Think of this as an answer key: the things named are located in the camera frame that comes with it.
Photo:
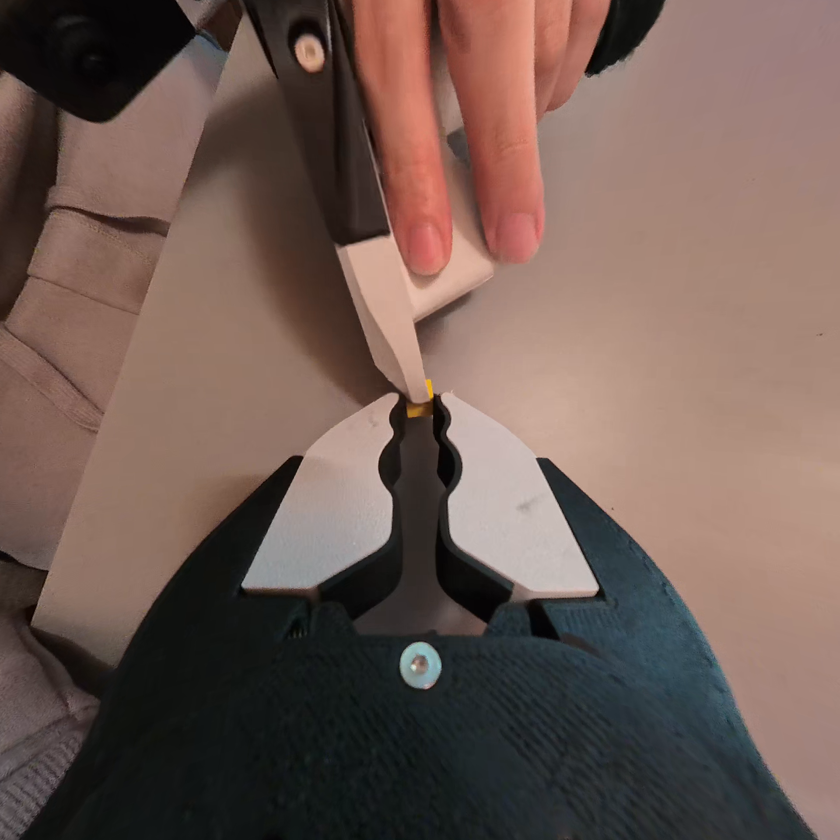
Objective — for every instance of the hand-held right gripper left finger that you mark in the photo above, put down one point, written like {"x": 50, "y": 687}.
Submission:
{"x": 328, "y": 519}

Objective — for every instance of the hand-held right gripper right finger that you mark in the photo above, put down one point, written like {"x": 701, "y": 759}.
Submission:
{"x": 519, "y": 519}

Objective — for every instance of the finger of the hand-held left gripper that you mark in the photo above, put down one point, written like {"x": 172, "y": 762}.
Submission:
{"x": 387, "y": 309}

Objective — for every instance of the small yellow block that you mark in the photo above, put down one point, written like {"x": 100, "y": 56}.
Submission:
{"x": 419, "y": 410}

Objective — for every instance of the grey desk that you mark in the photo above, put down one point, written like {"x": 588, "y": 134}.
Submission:
{"x": 683, "y": 328}

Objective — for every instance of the person's left hand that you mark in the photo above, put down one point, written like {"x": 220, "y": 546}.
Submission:
{"x": 433, "y": 105}

